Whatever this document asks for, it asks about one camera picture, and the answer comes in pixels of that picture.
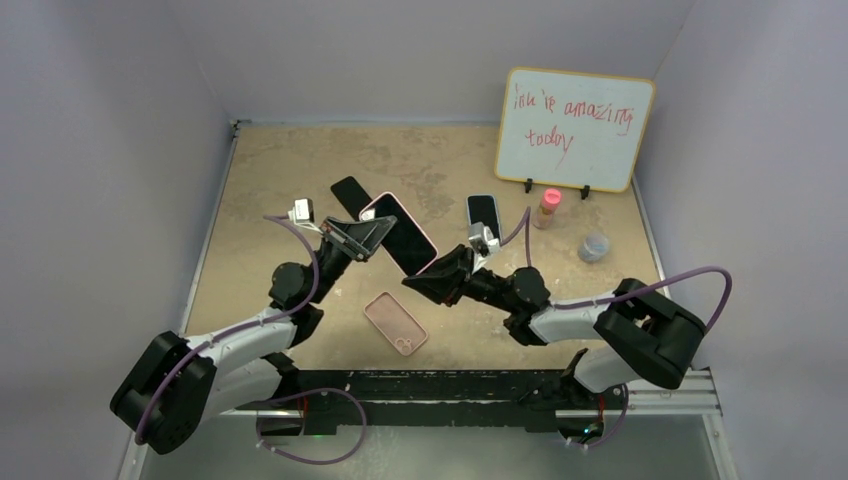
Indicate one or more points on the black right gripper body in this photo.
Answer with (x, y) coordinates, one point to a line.
(485, 285)

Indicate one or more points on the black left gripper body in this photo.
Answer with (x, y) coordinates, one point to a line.
(332, 260)

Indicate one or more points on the black phone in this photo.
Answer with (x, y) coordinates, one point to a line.
(351, 195)

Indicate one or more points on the pink phone case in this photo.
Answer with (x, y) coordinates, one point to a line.
(397, 325)

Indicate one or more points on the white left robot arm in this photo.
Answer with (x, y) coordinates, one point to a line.
(179, 382)

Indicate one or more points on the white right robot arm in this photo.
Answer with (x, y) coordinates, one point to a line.
(647, 336)

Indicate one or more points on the small clear jar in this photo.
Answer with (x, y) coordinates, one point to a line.
(594, 247)

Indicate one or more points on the pink capped bottle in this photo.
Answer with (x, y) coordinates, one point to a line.
(548, 204)

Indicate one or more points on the yellow framed whiteboard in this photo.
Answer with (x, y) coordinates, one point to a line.
(571, 129)

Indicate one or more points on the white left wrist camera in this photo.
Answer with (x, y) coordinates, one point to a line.
(302, 215)

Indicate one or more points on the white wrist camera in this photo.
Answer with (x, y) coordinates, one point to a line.
(482, 240)
(302, 215)

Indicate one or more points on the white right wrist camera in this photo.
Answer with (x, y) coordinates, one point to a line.
(482, 240)

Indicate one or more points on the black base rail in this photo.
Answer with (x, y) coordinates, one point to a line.
(534, 400)

